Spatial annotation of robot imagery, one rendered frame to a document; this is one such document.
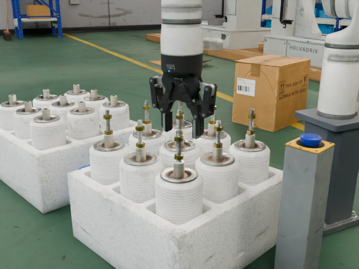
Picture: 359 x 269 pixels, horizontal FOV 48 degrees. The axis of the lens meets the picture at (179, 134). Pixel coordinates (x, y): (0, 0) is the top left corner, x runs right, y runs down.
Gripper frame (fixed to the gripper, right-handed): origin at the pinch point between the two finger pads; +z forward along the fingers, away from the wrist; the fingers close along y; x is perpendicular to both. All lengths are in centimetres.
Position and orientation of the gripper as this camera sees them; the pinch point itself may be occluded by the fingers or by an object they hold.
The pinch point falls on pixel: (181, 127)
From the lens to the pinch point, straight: 76.5
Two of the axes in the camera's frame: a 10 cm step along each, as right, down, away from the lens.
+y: 8.0, 2.0, -5.6
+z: 0.1, 9.4, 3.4
